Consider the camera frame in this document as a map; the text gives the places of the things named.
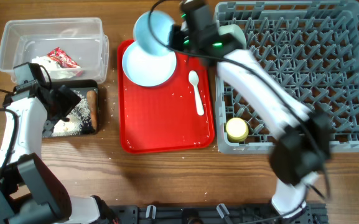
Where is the small light blue plate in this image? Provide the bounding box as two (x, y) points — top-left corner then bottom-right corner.
(133, 11), (174, 56)

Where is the green bowl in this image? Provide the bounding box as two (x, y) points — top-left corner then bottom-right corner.
(218, 24), (247, 49)

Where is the red plastic tray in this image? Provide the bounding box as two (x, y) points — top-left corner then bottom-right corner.
(117, 39), (215, 154)

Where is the white plastic spoon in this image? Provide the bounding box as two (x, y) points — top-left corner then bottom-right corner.
(189, 70), (205, 116)

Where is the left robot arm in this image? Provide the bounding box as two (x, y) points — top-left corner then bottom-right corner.
(0, 62), (114, 223)

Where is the uncooked white rice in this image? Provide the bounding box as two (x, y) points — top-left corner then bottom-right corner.
(50, 88), (95, 138)

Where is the white tissue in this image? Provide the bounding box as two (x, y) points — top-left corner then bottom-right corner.
(31, 56), (83, 80)

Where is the black rectangular bin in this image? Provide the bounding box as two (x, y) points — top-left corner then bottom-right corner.
(43, 80), (98, 138)

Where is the red strawberry cake wrapper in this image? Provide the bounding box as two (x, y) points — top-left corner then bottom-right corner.
(47, 47), (80, 68)

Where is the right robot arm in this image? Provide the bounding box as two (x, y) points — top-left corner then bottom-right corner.
(169, 1), (331, 219)

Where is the clear plastic container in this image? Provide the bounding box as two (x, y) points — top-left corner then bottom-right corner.
(0, 17), (109, 83)

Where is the grey dishwasher rack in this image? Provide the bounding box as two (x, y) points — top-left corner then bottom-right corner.
(214, 1), (359, 152)

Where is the yellow plastic cup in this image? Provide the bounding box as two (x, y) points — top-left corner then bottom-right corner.
(225, 118), (249, 142)

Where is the large light blue plate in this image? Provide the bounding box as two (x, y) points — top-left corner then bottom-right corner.
(121, 42), (177, 87)

